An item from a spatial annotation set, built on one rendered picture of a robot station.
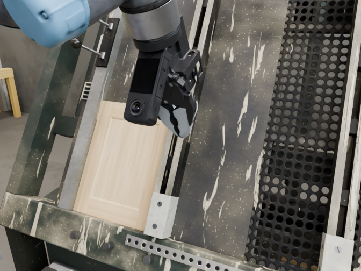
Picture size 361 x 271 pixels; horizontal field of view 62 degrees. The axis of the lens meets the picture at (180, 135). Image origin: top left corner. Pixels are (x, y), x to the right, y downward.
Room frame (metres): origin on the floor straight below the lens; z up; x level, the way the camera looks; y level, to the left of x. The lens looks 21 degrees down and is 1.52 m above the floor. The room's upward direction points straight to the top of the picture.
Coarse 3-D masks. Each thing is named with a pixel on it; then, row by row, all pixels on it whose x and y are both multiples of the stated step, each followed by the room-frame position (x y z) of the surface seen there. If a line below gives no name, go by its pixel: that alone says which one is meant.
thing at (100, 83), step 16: (112, 16) 1.25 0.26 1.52; (112, 48) 1.17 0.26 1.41; (112, 64) 1.16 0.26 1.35; (96, 80) 1.11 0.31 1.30; (96, 96) 1.07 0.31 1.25; (96, 112) 1.05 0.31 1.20; (80, 128) 1.02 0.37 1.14; (80, 144) 0.99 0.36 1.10; (80, 160) 0.95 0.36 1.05; (80, 176) 0.93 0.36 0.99; (64, 192) 0.90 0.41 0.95; (64, 208) 0.87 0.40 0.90
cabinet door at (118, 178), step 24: (120, 120) 1.01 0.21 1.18; (96, 144) 0.99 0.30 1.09; (120, 144) 0.96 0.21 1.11; (144, 144) 0.93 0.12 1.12; (96, 168) 0.94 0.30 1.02; (120, 168) 0.91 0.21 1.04; (144, 168) 0.89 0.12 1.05; (96, 192) 0.89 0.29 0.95; (120, 192) 0.86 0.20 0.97; (144, 192) 0.84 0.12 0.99; (96, 216) 0.84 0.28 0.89; (120, 216) 0.82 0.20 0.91; (144, 216) 0.79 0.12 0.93
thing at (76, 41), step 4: (72, 40) 1.09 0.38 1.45; (76, 40) 1.09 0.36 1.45; (80, 40) 1.10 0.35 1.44; (72, 44) 1.08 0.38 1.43; (76, 44) 1.08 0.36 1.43; (80, 44) 1.09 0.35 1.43; (76, 48) 1.09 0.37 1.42; (84, 48) 1.11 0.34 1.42; (88, 48) 1.12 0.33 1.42; (92, 52) 1.13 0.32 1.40; (96, 52) 1.13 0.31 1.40; (100, 52) 1.15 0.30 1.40; (104, 52) 1.15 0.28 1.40; (100, 56) 1.14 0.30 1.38; (104, 56) 1.14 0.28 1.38
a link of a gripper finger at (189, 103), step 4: (180, 88) 0.46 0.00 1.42; (184, 92) 0.46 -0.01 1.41; (188, 92) 0.46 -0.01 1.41; (184, 96) 0.45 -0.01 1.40; (188, 96) 0.45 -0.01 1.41; (192, 96) 0.47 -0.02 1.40; (184, 100) 0.46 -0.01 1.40; (188, 100) 0.45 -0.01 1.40; (192, 100) 0.46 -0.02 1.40; (180, 104) 0.47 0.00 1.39; (184, 104) 0.46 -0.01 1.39; (188, 104) 0.46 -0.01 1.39; (192, 104) 0.46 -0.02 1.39; (196, 104) 0.47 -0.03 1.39; (184, 108) 0.47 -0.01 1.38; (188, 108) 0.46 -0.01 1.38; (192, 108) 0.46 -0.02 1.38; (196, 108) 0.47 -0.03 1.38; (188, 112) 0.47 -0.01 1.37; (192, 112) 0.46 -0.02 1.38; (188, 116) 0.47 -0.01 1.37; (192, 116) 0.47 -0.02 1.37; (188, 120) 0.48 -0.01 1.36; (192, 120) 0.48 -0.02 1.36
